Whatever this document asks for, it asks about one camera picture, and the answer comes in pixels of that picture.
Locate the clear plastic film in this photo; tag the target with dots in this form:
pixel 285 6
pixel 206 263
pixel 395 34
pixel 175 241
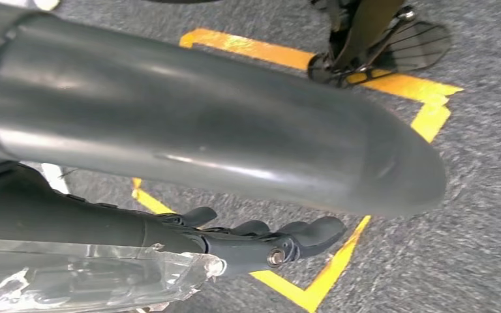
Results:
pixel 82 276

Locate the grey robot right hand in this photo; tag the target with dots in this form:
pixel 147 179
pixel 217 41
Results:
pixel 190 112

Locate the yellow floor tape square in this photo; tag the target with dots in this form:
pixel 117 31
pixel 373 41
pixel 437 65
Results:
pixel 255 49

